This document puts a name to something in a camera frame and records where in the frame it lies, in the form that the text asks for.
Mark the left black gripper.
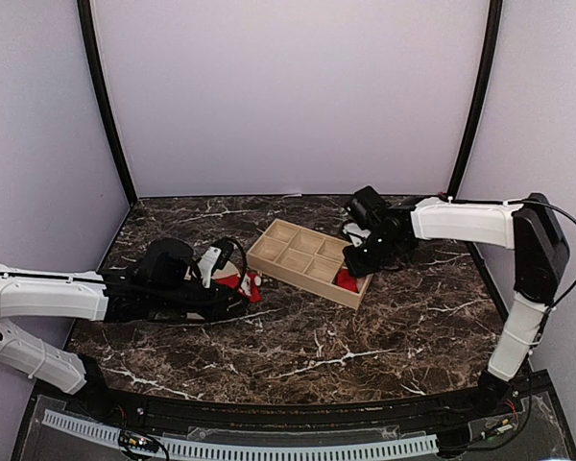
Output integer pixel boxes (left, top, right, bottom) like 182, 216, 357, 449
151, 279, 249, 323

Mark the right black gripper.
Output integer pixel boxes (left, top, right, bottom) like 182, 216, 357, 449
343, 230, 401, 279

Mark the red santa sock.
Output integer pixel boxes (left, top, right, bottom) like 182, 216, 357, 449
333, 268, 360, 293
215, 273, 262, 303

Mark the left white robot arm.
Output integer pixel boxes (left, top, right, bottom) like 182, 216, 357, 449
0, 237, 260, 419

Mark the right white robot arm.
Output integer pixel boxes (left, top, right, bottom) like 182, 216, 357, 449
342, 186, 576, 417

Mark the wooden compartment tray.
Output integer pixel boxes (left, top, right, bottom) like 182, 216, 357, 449
247, 219, 372, 309

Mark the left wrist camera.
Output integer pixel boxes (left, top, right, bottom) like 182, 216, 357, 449
197, 238, 234, 288

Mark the white slotted cable duct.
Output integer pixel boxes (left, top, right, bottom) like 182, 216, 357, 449
41, 409, 439, 460

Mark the black front table rail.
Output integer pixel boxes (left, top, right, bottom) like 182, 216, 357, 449
107, 389, 479, 431

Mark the right black frame post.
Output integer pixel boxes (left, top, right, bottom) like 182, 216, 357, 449
446, 0, 503, 198

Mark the black frame post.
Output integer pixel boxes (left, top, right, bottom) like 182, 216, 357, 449
446, 0, 503, 198
77, 0, 138, 207

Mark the left black frame post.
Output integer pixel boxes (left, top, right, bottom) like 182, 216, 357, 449
77, 0, 138, 207

